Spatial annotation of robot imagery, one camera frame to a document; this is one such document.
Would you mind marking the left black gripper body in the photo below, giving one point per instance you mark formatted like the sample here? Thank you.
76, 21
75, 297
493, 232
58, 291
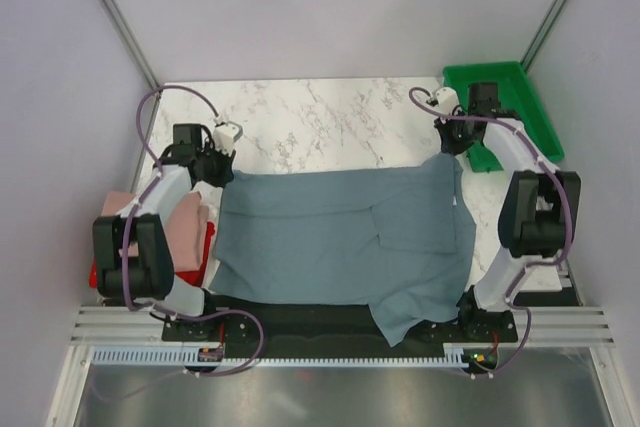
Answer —
215, 166

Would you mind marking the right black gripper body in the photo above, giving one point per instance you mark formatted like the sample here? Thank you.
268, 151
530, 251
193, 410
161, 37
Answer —
455, 134

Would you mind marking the blue grey t shirt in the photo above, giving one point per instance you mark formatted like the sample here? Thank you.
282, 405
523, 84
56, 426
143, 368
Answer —
399, 241

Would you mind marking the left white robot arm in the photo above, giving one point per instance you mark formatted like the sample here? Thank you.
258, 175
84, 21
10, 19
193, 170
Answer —
132, 258

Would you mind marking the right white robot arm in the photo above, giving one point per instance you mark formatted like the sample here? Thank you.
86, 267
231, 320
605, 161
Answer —
536, 222

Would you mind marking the pink folded t shirt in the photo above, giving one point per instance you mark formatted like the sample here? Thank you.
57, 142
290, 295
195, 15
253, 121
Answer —
185, 233

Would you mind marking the green plastic tray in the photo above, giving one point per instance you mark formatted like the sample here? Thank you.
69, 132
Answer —
515, 92

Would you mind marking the red folded t shirt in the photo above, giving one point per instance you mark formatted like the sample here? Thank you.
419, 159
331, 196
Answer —
196, 277

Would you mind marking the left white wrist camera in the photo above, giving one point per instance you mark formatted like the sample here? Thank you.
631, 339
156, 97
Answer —
225, 136

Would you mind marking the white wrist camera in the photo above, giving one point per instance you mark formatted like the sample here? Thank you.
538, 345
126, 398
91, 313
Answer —
445, 100
225, 136

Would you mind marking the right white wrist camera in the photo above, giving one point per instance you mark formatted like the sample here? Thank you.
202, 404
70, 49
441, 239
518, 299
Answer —
445, 100

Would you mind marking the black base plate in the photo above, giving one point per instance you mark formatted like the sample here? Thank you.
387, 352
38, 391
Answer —
240, 334

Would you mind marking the left aluminium corner post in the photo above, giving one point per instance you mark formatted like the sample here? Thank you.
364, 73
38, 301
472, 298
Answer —
129, 41

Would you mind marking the aluminium corner post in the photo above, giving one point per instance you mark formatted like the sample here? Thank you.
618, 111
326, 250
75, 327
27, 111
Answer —
129, 41
542, 33

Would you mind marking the aluminium frame rail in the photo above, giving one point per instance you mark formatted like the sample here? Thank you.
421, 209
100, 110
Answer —
546, 326

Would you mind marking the light blue cable duct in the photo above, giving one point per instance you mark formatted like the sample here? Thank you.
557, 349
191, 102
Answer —
201, 357

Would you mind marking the right aluminium corner post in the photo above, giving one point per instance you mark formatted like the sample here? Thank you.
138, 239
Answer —
542, 33

